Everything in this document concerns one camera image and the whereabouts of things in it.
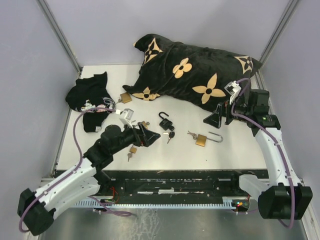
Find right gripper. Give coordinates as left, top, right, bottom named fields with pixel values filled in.
left=203, top=94, right=253, bottom=129

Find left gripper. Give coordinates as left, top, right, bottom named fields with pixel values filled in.
left=110, top=120, right=160, bottom=155

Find small brass padlock long shackle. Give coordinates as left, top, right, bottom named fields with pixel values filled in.
left=129, top=146, right=138, bottom=154

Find silver keys of small padlock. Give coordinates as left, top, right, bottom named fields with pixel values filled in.
left=127, top=152, right=133, bottom=162

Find medium brass padlock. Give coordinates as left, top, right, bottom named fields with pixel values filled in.
left=137, top=121, right=150, bottom=129

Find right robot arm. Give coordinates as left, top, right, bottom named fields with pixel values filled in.
left=203, top=89, right=313, bottom=220

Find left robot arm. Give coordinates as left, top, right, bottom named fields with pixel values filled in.
left=17, top=122, right=161, bottom=236

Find black padlock open shackle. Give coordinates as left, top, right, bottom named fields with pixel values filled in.
left=158, top=111, right=175, bottom=131

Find black-headed keys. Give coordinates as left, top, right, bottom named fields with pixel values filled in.
left=163, top=131, right=175, bottom=144

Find large brass padlock long shackle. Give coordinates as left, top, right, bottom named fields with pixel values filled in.
left=195, top=132, right=224, bottom=147

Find silver keys of large padlock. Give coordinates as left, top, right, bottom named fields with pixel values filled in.
left=188, top=131, right=198, bottom=140

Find brass padlock near pillow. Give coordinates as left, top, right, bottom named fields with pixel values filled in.
left=116, top=92, right=132, bottom=104

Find black floral pillow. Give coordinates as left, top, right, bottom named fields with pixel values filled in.
left=123, top=33, right=262, bottom=112

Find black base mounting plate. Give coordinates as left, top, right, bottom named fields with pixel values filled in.
left=98, top=169, right=269, bottom=202

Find black printed garment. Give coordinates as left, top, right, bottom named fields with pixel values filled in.
left=65, top=72, right=116, bottom=133

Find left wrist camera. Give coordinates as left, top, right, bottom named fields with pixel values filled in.
left=119, top=108, right=134, bottom=128

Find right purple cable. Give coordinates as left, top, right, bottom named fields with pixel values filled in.
left=231, top=77, right=298, bottom=230

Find purple cable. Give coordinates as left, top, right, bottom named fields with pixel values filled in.
left=18, top=107, right=133, bottom=233
left=231, top=77, right=298, bottom=230

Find slotted cable duct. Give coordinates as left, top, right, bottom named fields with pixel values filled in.
left=73, top=195, right=250, bottom=210

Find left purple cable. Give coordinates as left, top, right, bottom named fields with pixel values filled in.
left=18, top=107, right=133, bottom=233

